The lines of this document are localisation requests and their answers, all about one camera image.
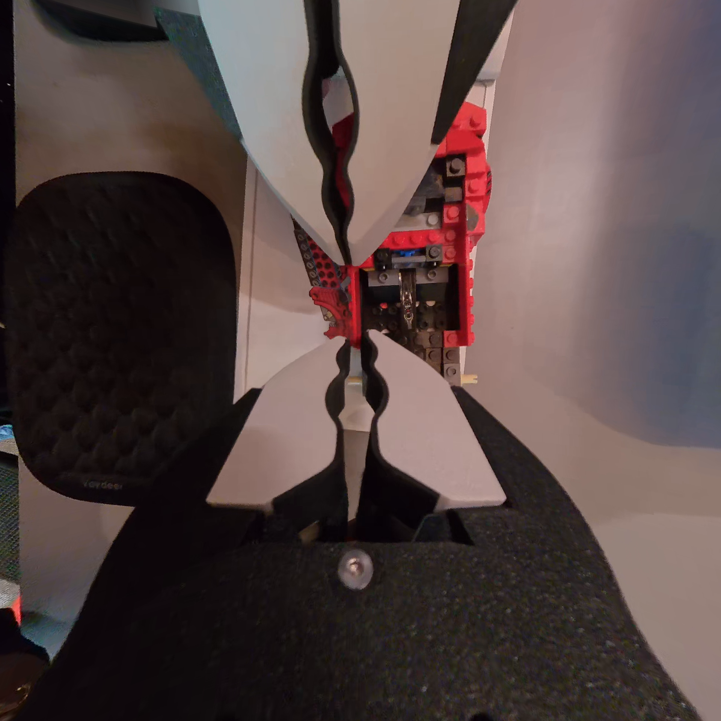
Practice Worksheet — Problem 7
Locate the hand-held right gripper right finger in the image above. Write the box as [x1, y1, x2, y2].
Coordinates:
[356, 329, 508, 510]

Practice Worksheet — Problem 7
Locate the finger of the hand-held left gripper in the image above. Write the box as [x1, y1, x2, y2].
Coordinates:
[336, 0, 465, 262]
[198, 0, 352, 262]

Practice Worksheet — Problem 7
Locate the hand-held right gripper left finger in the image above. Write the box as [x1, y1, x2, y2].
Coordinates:
[205, 336, 357, 514]

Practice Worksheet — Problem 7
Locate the red and black lego car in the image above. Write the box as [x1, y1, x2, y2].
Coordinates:
[336, 105, 494, 391]

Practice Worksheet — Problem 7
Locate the lego instruction booklet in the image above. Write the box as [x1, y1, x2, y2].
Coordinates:
[234, 77, 502, 451]

